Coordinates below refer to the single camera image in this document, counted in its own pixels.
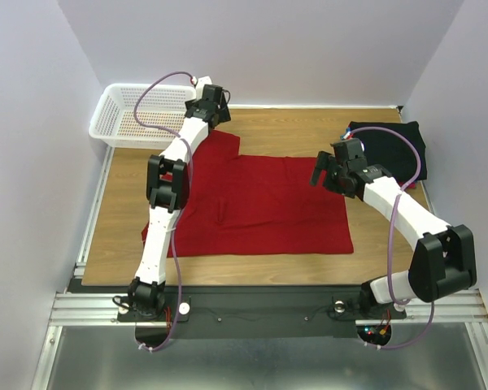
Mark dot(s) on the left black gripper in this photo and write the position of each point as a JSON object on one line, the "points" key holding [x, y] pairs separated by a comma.
{"points": [[222, 111]]}

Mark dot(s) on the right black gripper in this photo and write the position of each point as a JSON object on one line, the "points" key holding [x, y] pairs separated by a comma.
{"points": [[327, 169]]}

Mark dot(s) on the red t-shirt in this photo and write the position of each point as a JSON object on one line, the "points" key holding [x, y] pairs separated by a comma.
{"points": [[257, 205]]}

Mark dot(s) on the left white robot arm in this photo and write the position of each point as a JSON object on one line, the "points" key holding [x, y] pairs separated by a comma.
{"points": [[168, 183]]}

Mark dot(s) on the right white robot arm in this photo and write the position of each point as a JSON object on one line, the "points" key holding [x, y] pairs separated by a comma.
{"points": [[443, 260]]}

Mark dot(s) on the blue folded t-shirt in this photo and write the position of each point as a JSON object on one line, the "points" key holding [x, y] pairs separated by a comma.
{"points": [[346, 135]]}

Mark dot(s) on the black folded t-shirt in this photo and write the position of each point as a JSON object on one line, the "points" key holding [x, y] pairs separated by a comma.
{"points": [[390, 151]]}

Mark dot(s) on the magenta folded t-shirt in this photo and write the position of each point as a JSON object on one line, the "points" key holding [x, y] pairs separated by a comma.
{"points": [[412, 185]]}

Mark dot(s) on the white plastic mesh basket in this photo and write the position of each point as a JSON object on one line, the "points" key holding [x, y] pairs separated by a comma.
{"points": [[125, 116]]}

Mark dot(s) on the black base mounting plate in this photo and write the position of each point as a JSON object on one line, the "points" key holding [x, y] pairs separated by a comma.
{"points": [[245, 312]]}

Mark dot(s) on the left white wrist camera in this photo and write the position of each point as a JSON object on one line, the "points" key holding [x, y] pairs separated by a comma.
{"points": [[200, 82]]}

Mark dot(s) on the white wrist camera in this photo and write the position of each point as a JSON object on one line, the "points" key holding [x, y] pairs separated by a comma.
{"points": [[354, 136], [200, 82]]}

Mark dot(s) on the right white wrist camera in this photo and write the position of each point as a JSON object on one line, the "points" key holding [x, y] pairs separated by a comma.
{"points": [[354, 136]]}

